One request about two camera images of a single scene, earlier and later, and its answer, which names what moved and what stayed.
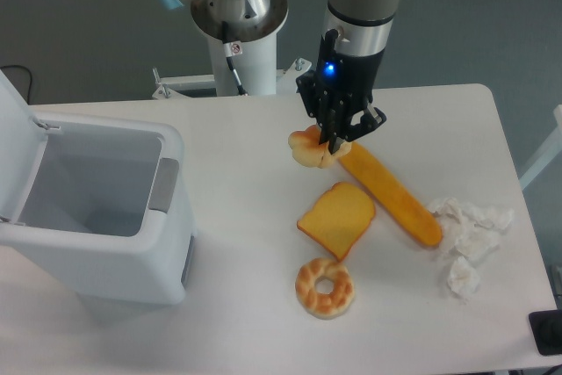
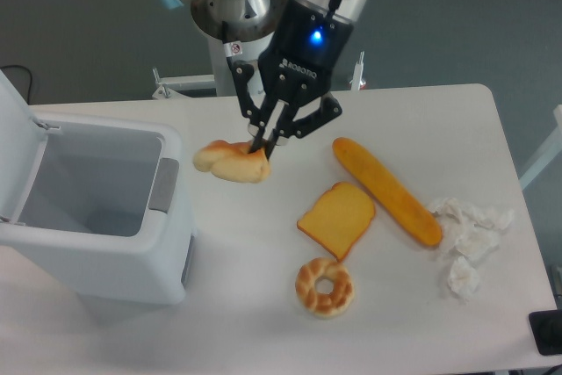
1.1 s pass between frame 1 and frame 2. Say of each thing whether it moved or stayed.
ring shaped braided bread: stayed
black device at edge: stayed
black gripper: moved
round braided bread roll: moved
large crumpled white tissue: stayed
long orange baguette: stayed
